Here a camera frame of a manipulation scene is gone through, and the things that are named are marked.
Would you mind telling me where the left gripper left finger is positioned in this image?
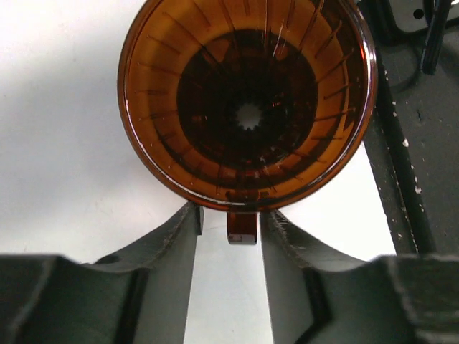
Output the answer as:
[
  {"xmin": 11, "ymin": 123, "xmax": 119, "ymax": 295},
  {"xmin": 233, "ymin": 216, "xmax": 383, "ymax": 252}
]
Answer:
[{"xmin": 1, "ymin": 202, "xmax": 204, "ymax": 343}]

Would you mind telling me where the amber plastic coffee dripper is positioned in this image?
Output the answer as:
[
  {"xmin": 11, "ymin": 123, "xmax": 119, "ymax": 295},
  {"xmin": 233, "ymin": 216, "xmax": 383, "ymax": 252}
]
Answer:
[{"xmin": 118, "ymin": 1, "xmax": 377, "ymax": 244}]

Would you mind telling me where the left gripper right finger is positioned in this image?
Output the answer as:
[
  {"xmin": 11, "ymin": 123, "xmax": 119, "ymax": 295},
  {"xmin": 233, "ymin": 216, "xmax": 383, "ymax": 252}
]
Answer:
[{"xmin": 260, "ymin": 211, "xmax": 458, "ymax": 343}]

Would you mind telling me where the black mounting base plate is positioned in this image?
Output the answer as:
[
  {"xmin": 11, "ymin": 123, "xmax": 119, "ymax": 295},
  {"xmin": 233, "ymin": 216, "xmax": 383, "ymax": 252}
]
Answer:
[{"xmin": 358, "ymin": 1, "xmax": 458, "ymax": 254}]

